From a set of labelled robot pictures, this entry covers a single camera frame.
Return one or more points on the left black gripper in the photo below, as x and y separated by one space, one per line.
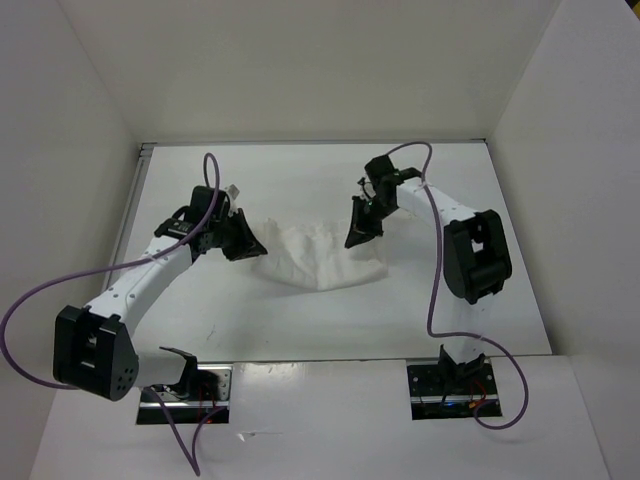
248 245

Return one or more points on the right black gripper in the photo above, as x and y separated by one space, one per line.
360 230

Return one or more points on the white pleated skirt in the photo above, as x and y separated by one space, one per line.
313 257

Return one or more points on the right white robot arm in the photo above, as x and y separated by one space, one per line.
472 256

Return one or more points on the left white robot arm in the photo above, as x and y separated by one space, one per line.
93 349

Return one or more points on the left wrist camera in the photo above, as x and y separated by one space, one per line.
232 192

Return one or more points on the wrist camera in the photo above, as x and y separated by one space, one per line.
232 192
409 173

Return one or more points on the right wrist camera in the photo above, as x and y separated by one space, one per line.
409 173

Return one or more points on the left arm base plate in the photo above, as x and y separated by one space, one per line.
208 398

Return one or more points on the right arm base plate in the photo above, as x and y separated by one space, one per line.
430 399

